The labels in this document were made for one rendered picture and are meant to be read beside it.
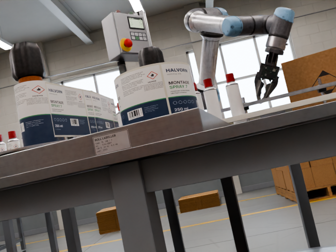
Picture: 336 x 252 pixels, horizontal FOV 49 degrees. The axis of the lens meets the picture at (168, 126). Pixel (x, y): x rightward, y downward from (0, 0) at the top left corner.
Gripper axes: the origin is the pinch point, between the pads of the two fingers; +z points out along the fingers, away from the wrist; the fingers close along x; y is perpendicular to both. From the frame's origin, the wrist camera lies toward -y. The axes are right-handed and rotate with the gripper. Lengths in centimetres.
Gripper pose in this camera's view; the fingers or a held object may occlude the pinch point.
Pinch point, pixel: (260, 100)
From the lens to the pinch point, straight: 149.7
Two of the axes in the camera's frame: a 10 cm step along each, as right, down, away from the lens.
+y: -2.5, 0.7, -9.7
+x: 9.4, 2.6, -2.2
